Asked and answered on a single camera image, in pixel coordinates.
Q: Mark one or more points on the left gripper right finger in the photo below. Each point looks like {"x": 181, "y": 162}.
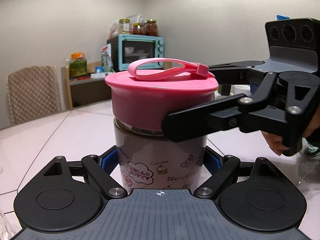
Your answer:
{"x": 253, "y": 195}

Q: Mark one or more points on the teal toaster oven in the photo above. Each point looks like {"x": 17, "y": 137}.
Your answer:
{"x": 126, "y": 48}

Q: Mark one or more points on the green cloth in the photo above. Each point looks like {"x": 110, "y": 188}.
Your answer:
{"x": 309, "y": 150}

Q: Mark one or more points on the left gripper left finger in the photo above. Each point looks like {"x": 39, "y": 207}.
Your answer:
{"x": 66, "y": 195}

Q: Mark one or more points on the quilted beige chair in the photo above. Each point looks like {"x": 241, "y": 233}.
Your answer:
{"x": 32, "y": 93}

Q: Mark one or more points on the clear drinking glass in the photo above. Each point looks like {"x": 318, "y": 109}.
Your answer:
{"x": 6, "y": 231}

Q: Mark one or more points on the glass jar red contents right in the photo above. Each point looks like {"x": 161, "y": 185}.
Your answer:
{"x": 151, "y": 28}

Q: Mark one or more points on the wooden shelf unit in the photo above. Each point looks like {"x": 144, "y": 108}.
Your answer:
{"x": 78, "y": 93}

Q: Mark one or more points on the glass jar pale contents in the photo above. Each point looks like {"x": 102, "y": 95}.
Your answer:
{"x": 124, "y": 26}

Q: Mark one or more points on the glass jar red contents middle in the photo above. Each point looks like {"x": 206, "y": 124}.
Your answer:
{"x": 138, "y": 29}

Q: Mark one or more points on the pink jar lid with strap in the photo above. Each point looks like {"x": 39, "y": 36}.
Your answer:
{"x": 151, "y": 88}

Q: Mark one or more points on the red white package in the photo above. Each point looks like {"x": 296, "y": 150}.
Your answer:
{"x": 106, "y": 61}

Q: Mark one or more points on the white cartoon mug rear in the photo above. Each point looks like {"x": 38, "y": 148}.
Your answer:
{"x": 245, "y": 89}

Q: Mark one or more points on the blue thermos flask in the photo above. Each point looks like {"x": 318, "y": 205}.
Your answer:
{"x": 282, "y": 17}

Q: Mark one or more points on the person's right hand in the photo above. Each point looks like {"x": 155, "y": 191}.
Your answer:
{"x": 274, "y": 141}

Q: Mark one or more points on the pink Hello Kitty food jar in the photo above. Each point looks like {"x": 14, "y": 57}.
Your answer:
{"x": 150, "y": 161}

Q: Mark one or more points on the glass jar red contents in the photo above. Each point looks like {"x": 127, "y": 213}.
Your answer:
{"x": 151, "y": 28}
{"x": 138, "y": 29}

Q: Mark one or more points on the green pickle jar orange lid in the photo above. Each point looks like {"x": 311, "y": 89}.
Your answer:
{"x": 77, "y": 65}

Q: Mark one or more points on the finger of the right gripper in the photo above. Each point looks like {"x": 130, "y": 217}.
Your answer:
{"x": 235, "y": 73}
{"x": 206, "y": 118}

